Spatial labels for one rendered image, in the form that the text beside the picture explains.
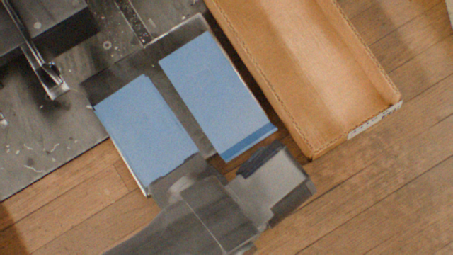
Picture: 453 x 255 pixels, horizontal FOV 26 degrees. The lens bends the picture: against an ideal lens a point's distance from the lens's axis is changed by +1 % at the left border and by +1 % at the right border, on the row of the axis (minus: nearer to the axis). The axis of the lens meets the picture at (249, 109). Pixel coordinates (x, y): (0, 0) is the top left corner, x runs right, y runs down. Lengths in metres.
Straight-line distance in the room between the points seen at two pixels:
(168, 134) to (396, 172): 0.27
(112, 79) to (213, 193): 0.35
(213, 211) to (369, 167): 0.35
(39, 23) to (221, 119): 0.23
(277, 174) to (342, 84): 0.29
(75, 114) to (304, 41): 0.29
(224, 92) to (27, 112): 0.24
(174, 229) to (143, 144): 0.34
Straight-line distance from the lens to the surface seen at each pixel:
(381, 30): 1.18
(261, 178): 0.89
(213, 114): 1.12
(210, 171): 0.98
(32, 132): 1.18
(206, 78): 1.13
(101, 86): 1.15
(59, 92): 1.09
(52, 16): 1.12
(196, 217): 0.81
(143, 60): 1.15
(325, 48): 1.16
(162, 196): 0.99
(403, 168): 1.14
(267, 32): 1.17
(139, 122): 1.13
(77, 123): 1.17
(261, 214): 0.88
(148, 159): 1.12
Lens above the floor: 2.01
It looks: 75 degrees down
